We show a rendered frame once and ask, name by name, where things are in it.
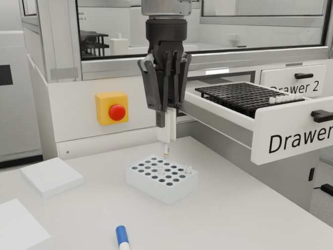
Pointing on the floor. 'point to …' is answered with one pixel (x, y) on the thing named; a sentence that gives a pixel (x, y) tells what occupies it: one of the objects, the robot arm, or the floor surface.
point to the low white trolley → (63, 225)
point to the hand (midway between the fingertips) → (166, 125)
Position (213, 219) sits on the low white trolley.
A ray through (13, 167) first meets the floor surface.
